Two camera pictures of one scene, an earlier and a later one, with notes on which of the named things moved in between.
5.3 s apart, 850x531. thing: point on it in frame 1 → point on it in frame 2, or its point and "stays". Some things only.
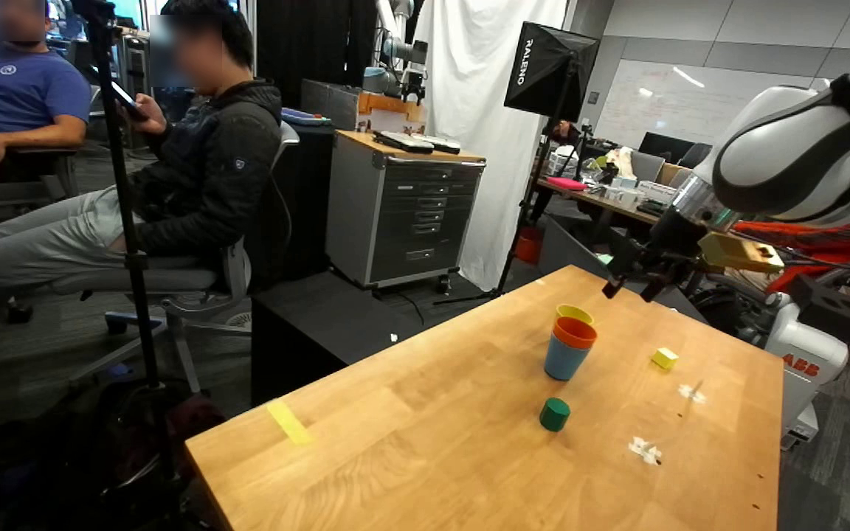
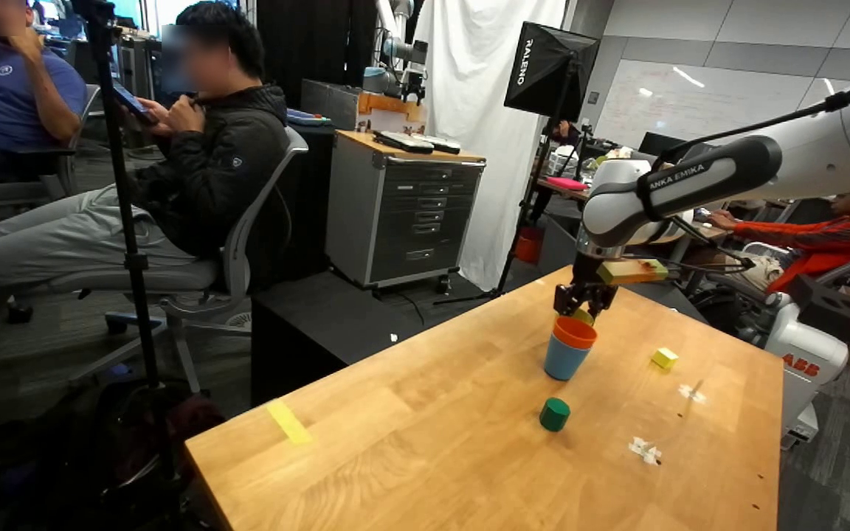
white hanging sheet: (468, 111) stays
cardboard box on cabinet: (389, 114) stays
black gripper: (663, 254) → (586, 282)
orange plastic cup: (575, 331) stays
